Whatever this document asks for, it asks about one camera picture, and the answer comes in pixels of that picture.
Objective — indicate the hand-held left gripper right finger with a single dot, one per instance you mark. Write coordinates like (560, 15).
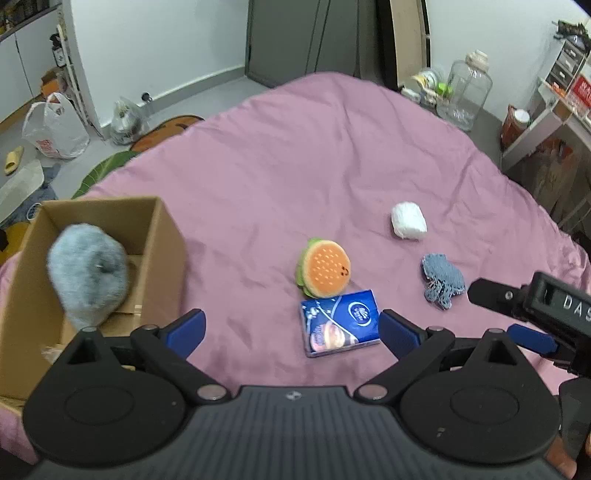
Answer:
(399, 333)

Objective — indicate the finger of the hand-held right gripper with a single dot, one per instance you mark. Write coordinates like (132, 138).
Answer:
(533, 338)
(496, 295)

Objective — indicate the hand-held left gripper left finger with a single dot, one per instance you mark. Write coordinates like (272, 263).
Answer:
(185, 333)

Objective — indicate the blue-grey knitted cloth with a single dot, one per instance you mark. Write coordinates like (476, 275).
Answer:
(442, 279)

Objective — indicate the blue tissue pack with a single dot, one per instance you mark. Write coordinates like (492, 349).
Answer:
(339, 323)

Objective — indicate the brown cardboard box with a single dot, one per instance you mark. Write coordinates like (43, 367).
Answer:
(161, 277)

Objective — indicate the grey fluffy plush toy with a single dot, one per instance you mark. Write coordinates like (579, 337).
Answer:
(87, 272)

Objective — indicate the person's right hand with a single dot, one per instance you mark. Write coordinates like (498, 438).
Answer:
(563, 459)

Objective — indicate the orange burger plush toy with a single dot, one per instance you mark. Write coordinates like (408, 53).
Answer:
(325, 267)

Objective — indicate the white rolled cloth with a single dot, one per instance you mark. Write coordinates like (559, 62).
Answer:
(408, 220)

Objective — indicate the white desk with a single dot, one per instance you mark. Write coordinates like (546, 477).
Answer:
(531, 134)

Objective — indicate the pink bedsheet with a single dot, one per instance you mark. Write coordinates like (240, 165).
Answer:
(300, 175)

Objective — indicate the yellow side table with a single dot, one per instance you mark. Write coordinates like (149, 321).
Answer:
(16, 240)

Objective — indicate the orange and green rug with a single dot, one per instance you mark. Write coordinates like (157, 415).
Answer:
(152, 134)

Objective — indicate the large clear glass jar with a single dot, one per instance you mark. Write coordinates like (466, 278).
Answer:
(464, 92)

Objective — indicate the clear plastic bag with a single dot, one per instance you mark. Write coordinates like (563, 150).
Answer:
(129, 122)

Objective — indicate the white flat board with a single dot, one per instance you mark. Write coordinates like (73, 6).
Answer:
(21, 189)

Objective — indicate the white and green bottle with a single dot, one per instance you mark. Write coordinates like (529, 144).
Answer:
(429, 81)

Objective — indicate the white plastic shopping bag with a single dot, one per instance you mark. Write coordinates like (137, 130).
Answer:
(55, 129)

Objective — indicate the yellow slipper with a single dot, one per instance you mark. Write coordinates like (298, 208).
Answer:
(14, 160)

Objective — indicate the small drawer organiser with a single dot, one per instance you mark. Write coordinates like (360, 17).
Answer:
(570, 60)

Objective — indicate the small cardboard box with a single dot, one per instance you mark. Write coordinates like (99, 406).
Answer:
(54, 82)

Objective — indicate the grey door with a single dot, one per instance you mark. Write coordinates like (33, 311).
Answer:
(314, 37)

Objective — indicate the brown board with black frame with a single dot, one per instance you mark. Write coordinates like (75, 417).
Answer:
(406, 41)

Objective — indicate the white wall cabinet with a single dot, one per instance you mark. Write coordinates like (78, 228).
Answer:
(23, 60)

